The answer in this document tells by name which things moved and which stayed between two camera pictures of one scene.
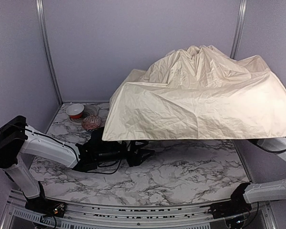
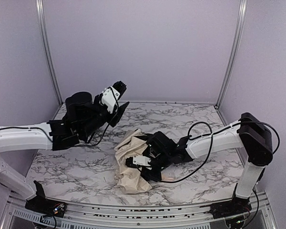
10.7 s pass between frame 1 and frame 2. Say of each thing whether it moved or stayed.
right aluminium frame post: stayed
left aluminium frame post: stayed
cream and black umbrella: moved
